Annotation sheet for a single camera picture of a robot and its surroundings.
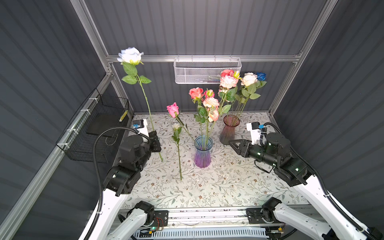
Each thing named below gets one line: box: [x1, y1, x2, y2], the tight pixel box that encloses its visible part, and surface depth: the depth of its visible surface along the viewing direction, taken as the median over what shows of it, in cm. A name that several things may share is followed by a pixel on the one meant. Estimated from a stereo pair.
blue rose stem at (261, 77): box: [257, 72, 267, 89], surface depth 81 cm
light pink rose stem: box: [218, 75, 239, 120], surface depth 68 cm
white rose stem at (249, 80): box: [234, 72, 261, 119], surface depth 77 cm
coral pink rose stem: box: [220, 69, 242, 89], surface depth 67 cm
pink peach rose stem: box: [188, 87, 208, 142], surface depth 74 cm
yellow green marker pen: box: [118, 110, 129, 122], surface depth 83 cm
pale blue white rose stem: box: [117, 47, 164, 163], surface depth 57 cm
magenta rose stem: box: [166, 102, 195, 142], surface depth 65 cm
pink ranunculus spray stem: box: [203, 89, 220, 145], surface depth 69 cm
